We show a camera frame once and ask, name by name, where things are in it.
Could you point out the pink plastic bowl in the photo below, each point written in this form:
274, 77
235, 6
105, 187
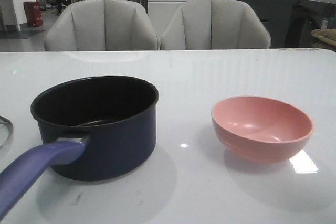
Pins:
261, 130

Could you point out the right grey upholstered chair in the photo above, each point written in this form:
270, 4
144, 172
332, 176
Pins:
214, 24

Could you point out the red bin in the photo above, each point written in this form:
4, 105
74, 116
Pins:
33, 15

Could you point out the beige cushion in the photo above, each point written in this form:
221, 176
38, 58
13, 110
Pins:
324, 38

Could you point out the left grey upholstered chair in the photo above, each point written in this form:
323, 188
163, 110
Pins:
102, 25

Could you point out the dark blue saucepan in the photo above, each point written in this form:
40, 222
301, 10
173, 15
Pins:
92, 129

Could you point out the glass lid with blue knob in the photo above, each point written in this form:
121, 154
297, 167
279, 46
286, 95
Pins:
6, 131

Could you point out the coloured dots sticker strip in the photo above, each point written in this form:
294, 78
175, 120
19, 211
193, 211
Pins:
298, 49

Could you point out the grey upholstered chair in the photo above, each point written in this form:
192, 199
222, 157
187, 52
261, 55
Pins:
102, 25
214, 24

